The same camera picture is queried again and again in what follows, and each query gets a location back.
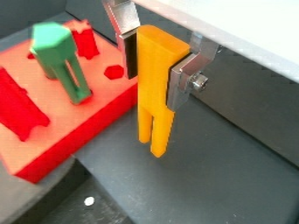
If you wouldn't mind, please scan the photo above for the red star-shaped peg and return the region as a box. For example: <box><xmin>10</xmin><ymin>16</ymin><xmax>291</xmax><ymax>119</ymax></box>
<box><xmin>66</xmin><ymin>19</ymin><xmax>99</xmax><ymax>60</ymax></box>

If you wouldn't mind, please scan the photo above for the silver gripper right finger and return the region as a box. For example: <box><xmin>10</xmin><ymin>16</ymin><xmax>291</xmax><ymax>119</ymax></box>
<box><xmin>166</xmin><ymin>31</ymin><xmax>221</xmax><ymax>111</ymax></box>

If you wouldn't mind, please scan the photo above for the yellow two-pronged peg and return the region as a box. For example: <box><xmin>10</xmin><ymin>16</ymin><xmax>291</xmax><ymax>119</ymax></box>
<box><xmin>137</xmin><ymin>24</ymin><xmax>190</xmax><ymax>158</ymax></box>

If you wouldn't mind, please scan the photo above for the green hexagon-top forked peg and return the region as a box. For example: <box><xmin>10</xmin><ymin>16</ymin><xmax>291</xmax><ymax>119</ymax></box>
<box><xmin>31</xmin><ymin>22</ymin><xmax>91</xmax><ymax>104</ymax></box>

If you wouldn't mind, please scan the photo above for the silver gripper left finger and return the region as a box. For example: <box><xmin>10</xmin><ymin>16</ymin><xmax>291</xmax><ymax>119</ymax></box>
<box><xmin>102</xmin><ymin>0</ymin><xmax>141</xmax><ymax>79</ymax></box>

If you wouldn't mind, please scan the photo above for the tall red rectangular peg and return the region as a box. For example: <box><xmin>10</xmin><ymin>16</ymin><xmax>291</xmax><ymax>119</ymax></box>
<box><xmin>0</xmin><ymin>66</ymin><xmax>51</xmax><ymax>142</ymax></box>

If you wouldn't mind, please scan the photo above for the red peg board base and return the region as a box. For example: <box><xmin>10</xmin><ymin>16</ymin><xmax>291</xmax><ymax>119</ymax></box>
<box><xmin>0</xmin><ymin>20</ymin><xmax>141</xmax><ymax>185</ymax></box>

